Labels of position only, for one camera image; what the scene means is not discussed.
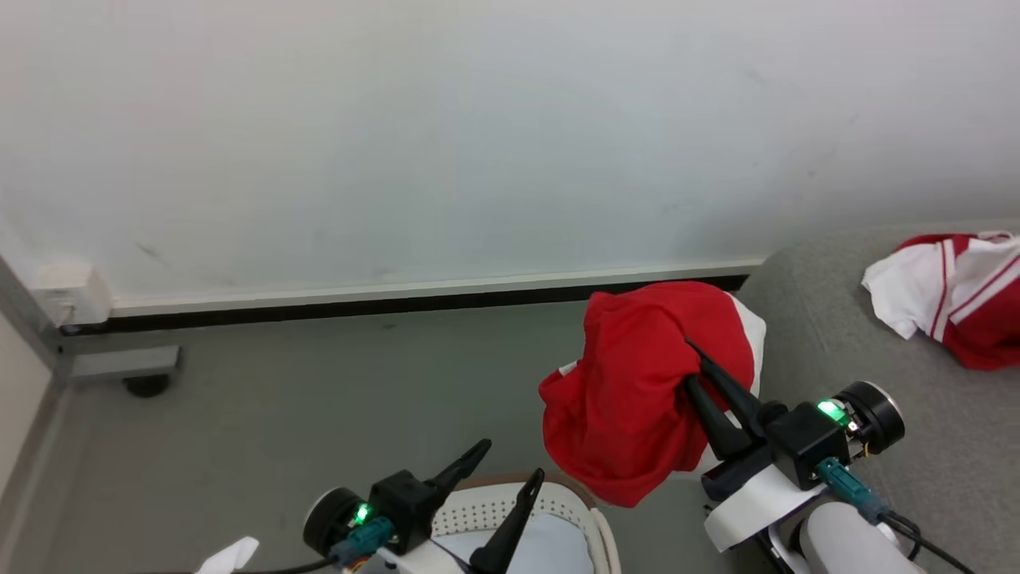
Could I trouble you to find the left thin black cable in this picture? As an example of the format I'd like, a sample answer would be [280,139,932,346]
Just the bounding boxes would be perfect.
[239,558,339,574]

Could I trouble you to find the grey fabric sofa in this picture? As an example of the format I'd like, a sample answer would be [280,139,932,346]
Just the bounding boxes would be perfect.
[701,219,1020,574]

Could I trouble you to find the left teal cable connector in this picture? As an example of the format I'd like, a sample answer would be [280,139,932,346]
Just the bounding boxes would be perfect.
[329,516,397,568]

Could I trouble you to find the grey metal frame post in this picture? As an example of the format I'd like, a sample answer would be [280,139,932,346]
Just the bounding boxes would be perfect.
[0,254,181,382]

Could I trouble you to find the red garment with white trim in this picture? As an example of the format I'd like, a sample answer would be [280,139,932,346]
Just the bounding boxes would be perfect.
[538,280,768,509]

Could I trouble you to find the teal cable connector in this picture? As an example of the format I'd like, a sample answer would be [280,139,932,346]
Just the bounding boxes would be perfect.
[814,457,889,525]
[329,516,397,568]

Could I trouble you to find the black baseboard strip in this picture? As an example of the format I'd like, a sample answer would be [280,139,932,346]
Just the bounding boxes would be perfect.
[59,274,751,336]

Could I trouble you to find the white wall socket box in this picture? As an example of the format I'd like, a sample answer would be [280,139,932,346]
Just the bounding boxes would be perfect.
[30,263,113,327]

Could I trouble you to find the white baseboard strip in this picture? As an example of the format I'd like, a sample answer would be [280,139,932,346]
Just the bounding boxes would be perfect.
[110,256,767,319]

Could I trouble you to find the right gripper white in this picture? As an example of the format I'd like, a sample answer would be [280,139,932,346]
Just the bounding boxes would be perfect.
[685,340,831,554]

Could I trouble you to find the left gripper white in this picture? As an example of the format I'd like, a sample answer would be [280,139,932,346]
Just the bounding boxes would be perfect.
[355,438,546,574]

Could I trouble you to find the right thin black cable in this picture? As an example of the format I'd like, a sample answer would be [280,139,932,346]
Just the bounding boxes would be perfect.
[881,510,977,574]

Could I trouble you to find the black caster wheel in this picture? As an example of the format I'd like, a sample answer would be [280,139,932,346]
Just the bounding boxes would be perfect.
[123,374,173,399]

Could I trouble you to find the right teal cable connector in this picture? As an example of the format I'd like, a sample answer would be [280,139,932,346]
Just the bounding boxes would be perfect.
[814,457,889,525]

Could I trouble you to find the white red striped garment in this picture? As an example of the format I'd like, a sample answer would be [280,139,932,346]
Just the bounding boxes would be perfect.
[861,230,1020,372]

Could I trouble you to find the cream perforated laundry basket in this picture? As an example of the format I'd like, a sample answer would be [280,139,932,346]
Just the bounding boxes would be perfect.
[430,474,623,574]

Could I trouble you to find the thin black cable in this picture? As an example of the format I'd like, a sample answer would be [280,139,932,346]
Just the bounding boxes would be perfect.
[881,510,977,574]
[239,558,339,574]

